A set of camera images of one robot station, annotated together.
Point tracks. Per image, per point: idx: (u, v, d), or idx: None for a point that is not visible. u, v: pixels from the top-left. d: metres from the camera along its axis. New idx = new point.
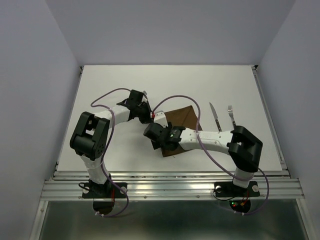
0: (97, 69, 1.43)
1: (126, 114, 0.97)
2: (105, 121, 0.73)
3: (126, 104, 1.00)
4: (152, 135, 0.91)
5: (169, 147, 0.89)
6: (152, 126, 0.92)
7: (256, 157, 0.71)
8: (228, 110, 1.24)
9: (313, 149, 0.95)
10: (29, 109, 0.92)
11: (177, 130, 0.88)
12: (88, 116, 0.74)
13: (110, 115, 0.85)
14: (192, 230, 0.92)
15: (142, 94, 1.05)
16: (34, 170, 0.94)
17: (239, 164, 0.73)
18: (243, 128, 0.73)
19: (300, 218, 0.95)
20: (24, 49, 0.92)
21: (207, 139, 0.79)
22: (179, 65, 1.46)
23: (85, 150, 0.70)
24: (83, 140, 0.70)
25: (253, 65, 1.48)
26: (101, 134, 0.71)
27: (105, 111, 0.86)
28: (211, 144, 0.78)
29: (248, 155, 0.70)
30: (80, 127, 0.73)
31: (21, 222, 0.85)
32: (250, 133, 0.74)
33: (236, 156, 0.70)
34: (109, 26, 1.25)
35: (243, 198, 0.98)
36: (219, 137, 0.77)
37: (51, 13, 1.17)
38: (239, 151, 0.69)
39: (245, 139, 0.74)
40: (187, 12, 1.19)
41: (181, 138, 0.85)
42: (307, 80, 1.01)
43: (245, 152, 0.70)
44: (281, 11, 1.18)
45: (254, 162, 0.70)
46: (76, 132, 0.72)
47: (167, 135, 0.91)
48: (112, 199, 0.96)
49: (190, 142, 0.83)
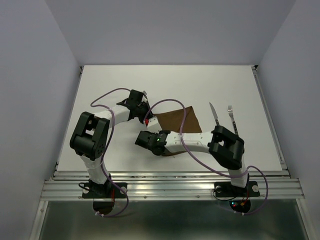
0: (97, 69, 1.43)
1: (126, 114, 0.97)
2: (104, 121, 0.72)
3: (126, 104, 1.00)
4: (143, 143, 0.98)
5: (157, 151, 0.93)
6: (141, 134, 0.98)
7: (237, 155, 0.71)
8: (228, 110, 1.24)
9: (313, 149, 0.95)
10: (29, 108, 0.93)
11: (164, 133, 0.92)
12: (88, 116, 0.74)
13: (110, 114, 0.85)
14: (192, 230, 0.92)
15: (142, 94, 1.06)
16: (34, 170, 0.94)
17: (221, 163, 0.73)
18: (223, 128, 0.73)
19: (300, 218, 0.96)
20: (24, 49, 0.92)
21: (189, 140, 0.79)
22: (179, 65, 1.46)
23: (85, 150, 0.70)
24: (83, 140, 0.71)
25: (253, 65, 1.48)
26: (101, 134, 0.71)
27: (105, 111, 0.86)
28: (194, 145, 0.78)
29: (228, 154, 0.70)
30: (80, 127, 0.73)
31: (21, 222, 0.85)
32: (230, 132, 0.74)
33: (216, 154, 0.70)
34: (110, 26, 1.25)
35: (243, 198, 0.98)
36: (201, 137, 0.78)
37: (50, 13, 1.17)
38: (219, 149, 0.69)
39: (226, 138, 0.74)
40: (187, 12, 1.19)
41: (166, 142, 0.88)
42: (307, 80, 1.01)
43: (225, 151, 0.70)
44: (281, 11, 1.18)
45: (235, 160, 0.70)
46: (76, 132, 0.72)
47: (154, 139, 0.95)
48: (112, 199, 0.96)
49: (174, 144, 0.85)
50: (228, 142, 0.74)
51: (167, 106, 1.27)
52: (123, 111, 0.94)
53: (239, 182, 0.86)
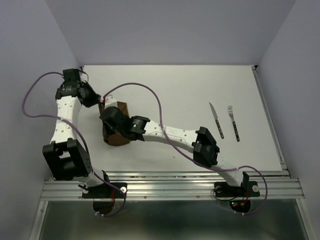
0: (97, 70, 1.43)
1: (77, 102, 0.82)
2: (72, 143, 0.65)
3: (66, 89, 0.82)
4: (111, 122, 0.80)
5: (128, 136, 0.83)
6: (115, 112, 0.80)
7: (213, 156, 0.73)
8: (228, 110, 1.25)
9: (313, 149, 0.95)
10: (29, 108, 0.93)
11: (140, 120, 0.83)
12: (51, 148, 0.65)
13: (69, 126, 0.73)
14: (192, 230, 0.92)
15: (77, 69, 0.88)
16: (34, 170, 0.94)
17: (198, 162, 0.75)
18: (206, 130, 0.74)
19: (300, 218, 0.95)
20: (25, 50, 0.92)
21: (173, 135, 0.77)
22: (180, 65, 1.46)
23: (77, 173, 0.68)
24: (67, 170, 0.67)
25: (253, 65, 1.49)
26: (80, 156, 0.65)
27: (60, 125, 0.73)
28: (177, 142, 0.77)
29: (207, 155, 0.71)
30: (53, 162, 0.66)
31: (21, 222, 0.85)
32: (210, 134, 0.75)
33: (198, 154, 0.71)
34: (110, 27, 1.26)
35: (243, 199, 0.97)
36: (185, 135, 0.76)
37: (51, 14, 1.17)
38: (202, 150, 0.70)
39: (204, 138, 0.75)
40: (187, 13, 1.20)
41: (144, 131, 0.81)
42: (307, 80, 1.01)
43: (205, 152, 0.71)
44: (281, 11, 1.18)
45: (211, 160, 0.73)
46: (54, 169, 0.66)
47: (127, 123, 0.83)
48: (111, 199, 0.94)
49: (154, 135, 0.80)
50: (204, 142, 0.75)
51: (167, 105, 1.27)
52: (72, 105, 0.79)
53: (232, 181, 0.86)
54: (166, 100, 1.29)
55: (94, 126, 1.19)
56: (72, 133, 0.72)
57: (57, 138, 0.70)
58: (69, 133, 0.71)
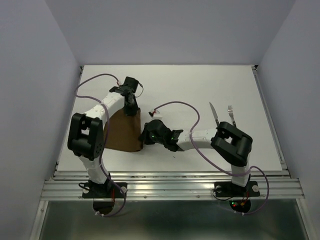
0: (97, 70, 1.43)
1: (121, 102, 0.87)
2: (97, 122, 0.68)
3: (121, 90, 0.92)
4: (156, 133, 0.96)
5: (169, 147, 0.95)
6: (160, 125, 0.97)
7: (243, 152, 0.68)
8: (228, 109, 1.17)
9: (313, 148, 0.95)
10: (29, 108, 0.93)
11: (177, 132, 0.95)
12: (79, 118, 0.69)
13: (104, 110, 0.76)
14: (192, 230, 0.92)
15: (137, 82, 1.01)
16: (34, 171, 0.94)
17: (229, 161, 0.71)
18: (226, 124, 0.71)
19: (300, 218, 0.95)
20: (24, 49, 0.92)
21: (197, 136, 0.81)
22: (180, 65, 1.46)
23: (84, 151, 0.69)
24: (80, 143, 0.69)
25: (253, 65, 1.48)
26: (96, 136, 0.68)
27: (97, 107, 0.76)
28: (200, 141, 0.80)
29: (232, 149, 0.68)
30: (73, 130, 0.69)
31: (21, 222, 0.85)
32: (235, 128, 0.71)
33: (219, 149, 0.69)
34: (110, 26, 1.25)
35: (243, 198, 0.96)
36: (207, 133, 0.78)
37: (50, 13, 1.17)
38: (221, 143, 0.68)
39: (230, 134, 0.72)
40: (187, 12, 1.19)
41: (178, 140, 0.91)
42: (307, 80, 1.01)
43: (228, 146, 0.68)
44: (282, 11, 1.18)
45: (239, 156, 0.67)
46: (71, 136, 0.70)
47: (168, 135, 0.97)
48: (112, 199, 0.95)
49: (184, 141, 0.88)
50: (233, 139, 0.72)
51: (167, 105, 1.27)
52: (116, 99, 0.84)
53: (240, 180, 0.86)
54: (166, 100, 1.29)
55: None
56: (101, 117, 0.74)
57: (89, 114, 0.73)
58: (99, 115, 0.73)
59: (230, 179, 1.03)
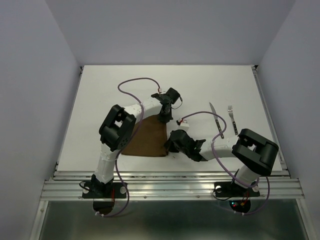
0: (97, 70, 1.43)
1: (158, 108, 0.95)
2: (132, 118, 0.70)
3: (162, 97, 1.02)
4: (179, 143, 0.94)
5: (193, 157, 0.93)
6: (183, 134, 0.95)
7: (268, 159, 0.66)
8: (228, 110, 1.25)
9: (313, 149, 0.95)
10: (29, 108, 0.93)
11: (200, 142, 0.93)
12: (119, 109, 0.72)
13: (140, 110, 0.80)
14: (192, 230, 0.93)
15: (178, 94, 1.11)
16: (34, 171, 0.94)
17: (252, 169, 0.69)
18: (249, 131, 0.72)
19: (300, 218, 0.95)
20: (24, 48, 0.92)
21: (218, 144, 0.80)
22: (180, 65, 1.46)
23: (110, 141, 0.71)
24: (110, 132, 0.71)
25: (253, 65, 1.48)
26: (127, 130, 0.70)
27: (136, 106, 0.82)
28: (222, 149, 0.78)
29: (255, 155, 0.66)
30: (109, 119, 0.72)
31: (21, 222, 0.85)
32: (258, 135, 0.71)
33: (241, 157, 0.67)
34: (110, 26, 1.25)
35: (243, 198, 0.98)
36: (228, 141, 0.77)
37: (50, 13, 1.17)
38: (243, 151, 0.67)
39: (253, 141, 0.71)
40: (187, 12, 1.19)
41: (200, 149, 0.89)
42: (307, 80, 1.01)
43: (251, 152, 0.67)
44: (281, 11, 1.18)
45: (263, 162, 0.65)
46: (104, 123, 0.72)
47: (192, 145, 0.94)
48: (112, 199, 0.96)
49: (207, 150, 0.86)
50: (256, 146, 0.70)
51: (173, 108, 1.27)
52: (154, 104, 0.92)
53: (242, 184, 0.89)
54: (179, 106, 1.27)
55: (94, 126, 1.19)
56: (136, 115, 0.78)
57: (127, 109, 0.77)
58: (134, 113, 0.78)
59: (230, 178, 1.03)
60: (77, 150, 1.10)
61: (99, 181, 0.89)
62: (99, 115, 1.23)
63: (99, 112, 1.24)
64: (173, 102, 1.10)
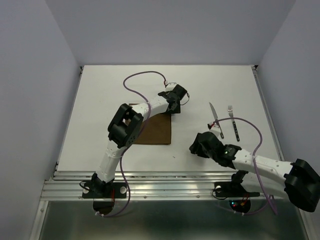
0: (97, 70, 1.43)
1: (163, 106, 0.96)
2: (140, 118, 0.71)
3: (168, 96, 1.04)
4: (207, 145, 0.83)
5: (221, 163, 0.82)
6: (211, 136, 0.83)
7: (315, 197, 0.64)
8: (228, 110, 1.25)
9: (313, 149, 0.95)
10: (29, 108, 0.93)
11: (233, 148, 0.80)
12: (127, 108, 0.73)
13: (147, 108, 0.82)
14: (192, 230, 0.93)
15: (185, 91, 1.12)
16: (34, 170, 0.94)
17: (293, 198, 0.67)
18: (305, 163, 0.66)
19: (300, 218, 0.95)
20: (24, 48, 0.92)
21: (264, 164, 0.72)
22: (179, 65, 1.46)
23: (118, 138, 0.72)
24: (119, 129, 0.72)
25: (253, 65, 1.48)
26: (135, 129, 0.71)
27: (143, 104, 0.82)
28: (267, 172, 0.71)
29: (306, 193, 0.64)
30: (118, 116, 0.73)
31: (21, 222, 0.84)
32: (313, 170, 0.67)
33: (294, 190, 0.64)
34: (110, 26, 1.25)
35: (243, 198, 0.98)
36: (277, 165, 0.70)
37: (50, 13, 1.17)
38: (297, 184, 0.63)
39: (304, 174, 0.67)
40: (187, 12, 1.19)
41: (235, 157, 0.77)
42: (307, 80, 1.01)
43: (304, 189, 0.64)
44: (281, 11, 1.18)
45: (311, 201, 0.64)
46: (113, 121, 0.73)
47: (222, 150, 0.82)
48: (112, 199, 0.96)
49: (244, 163, 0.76)
50: (304, 179, 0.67)
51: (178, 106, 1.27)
52: (161, 103, 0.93)
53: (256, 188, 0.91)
54: (185, 104, 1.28)
55: (94, 126, 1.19)
56: (143, 113, 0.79)
57: (135, 108, 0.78)
58: (142, 112, 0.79)
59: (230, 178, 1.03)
60: (77, 150, 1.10)
61: (100, 180, 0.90)
62: (99, 115, 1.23)
63: (99, 112, 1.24)
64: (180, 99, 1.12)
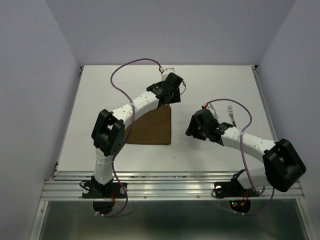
0: (97, 70, 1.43)
1: (153, 103, 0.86)
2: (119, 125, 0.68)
3: (159, 88, 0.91)
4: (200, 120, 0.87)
5: (211, 138, 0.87)
6: (206, 111, 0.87)
7: (291, 177, 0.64)
8: (228, 110, 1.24)
9: (313, 149, 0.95)
10: (29, 108, 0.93)
11: (225, 125, 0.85)
12: (106, 115, 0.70)
13: (131, 112, 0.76)
14: (192, 230, 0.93)
15: (180, 79, 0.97)
16: (34, 170, 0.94)
17: (269, 175, 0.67)
18: (288, 143, 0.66)
19: (300, 218, 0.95)
20: (24, 48, 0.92)
21: (249, 140, 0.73)
22: (179, 65, 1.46)
23: (103, 146, 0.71)
24: (102, 137, 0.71)
25: (253, 65, 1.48)
26: (116, 137, 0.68)
27: (126, 107, 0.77)
28: (251, 148, 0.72)
29: (282, 170, 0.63)
30: (99, 124, 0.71)
31: (20, 222, 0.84)
32: (295, 151, 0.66)
33: (270, 165, 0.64)
34: (110, 26, 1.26)
35: (243, 198, 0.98)
36: (261, 142, 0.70)
37: (50, 13, 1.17)
38: (274, 159, 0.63)
39: (285, 154, 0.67)
40: (187, 12, 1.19)
41: (224, 132, 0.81)
42: (307, 80, 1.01)
43: (281, 166, 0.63)
44: (281, 11, 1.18)
45: (286, 179, 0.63)
46: (95, 130, 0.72)
47: (214, 126, 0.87)
48: (112, 199, 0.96)
49: (231, 139, 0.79)
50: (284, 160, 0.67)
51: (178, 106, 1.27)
52: (149, 100, 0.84)
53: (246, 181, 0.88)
54: (184, 104, 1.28)
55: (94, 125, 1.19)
56: (126, 118, 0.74)
57: (116, 113, 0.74)
58: (124, 117, 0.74)
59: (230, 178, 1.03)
60: (77, 150, 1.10)
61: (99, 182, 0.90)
62: None
63: (99, 112, 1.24)
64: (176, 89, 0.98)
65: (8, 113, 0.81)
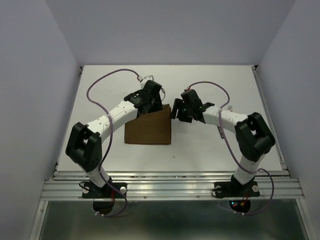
0: (97, 69, 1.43)
1: (132, 113, 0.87)
2: (95, 138, 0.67)
3: (137, 98, 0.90)
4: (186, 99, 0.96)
5: (194, 116, 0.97)
6: (192, 91, 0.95)
7: (260, 146, 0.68)
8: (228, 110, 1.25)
9: (313, 149, 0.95)
10: (29, 109, 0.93)
11: (207, 104, 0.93)
12: (80, 129, 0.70)
13: (107, 123, 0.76)
14: (192, 230, 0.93)
15: (158, 86, 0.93)
16: (34, 170, 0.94)
17: (242, 147, 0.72)
18: (259, 116, 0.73)
19: (300, 218, 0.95)
20: (24, 48, 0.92)
21: (226, 115, 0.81)
22: (179, 65, 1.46)
23: (79, 162, 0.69)
24: (77, 153, 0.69)
25: (253, 65, 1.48)
26: (93, 152, 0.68)
27: (102, 119, 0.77)
28: (227, 122, 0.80)
29: (250, 137, 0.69)
30: (72, 138, 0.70)
31: (21, 222, 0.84)
32: (266, 125, 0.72)
33: (239, 133, 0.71)
34: (110, 27, 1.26)
35: (243, 198, 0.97)
36: (235, 116, 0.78)
37: (50, 13, 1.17)
38: (243, 127, 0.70)
39: (257, 126, 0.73)
40: (187, 12, 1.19)
41: (205, 110, 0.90)
42: (307, 80, 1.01)
43: (250, 134, 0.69)
44: (281, 11, 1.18)
45: (254, 147, 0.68)
46: (69, 145, 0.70)
47: (197, 105, 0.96)
48: (112, 199, 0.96)
49: (211, 115, 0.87)
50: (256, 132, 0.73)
51: None
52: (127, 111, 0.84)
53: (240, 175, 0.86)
54: None
55: None
56: (102, 131, 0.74)
57: (91, 126, 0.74)
58: (101, 129, 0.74)
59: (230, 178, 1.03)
60: None
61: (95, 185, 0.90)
62: (99, 115, 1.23)
63: (99, 112, 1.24)
64: (156, 96, 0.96)
65: (9, 113, 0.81)
